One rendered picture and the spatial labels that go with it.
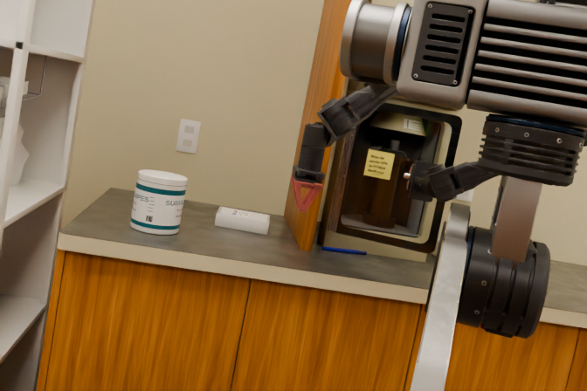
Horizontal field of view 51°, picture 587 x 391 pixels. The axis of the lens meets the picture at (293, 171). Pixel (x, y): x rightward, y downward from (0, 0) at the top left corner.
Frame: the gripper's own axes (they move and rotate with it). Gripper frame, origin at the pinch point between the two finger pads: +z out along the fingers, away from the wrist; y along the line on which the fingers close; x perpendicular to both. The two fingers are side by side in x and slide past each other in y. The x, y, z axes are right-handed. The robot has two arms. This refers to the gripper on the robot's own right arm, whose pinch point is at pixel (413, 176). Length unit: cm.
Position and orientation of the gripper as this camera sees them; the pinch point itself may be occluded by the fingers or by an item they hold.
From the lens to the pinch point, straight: 172.9
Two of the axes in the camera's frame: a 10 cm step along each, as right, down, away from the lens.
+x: -9.7, -1.7, -1.4
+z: -1.2, -1.2, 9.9
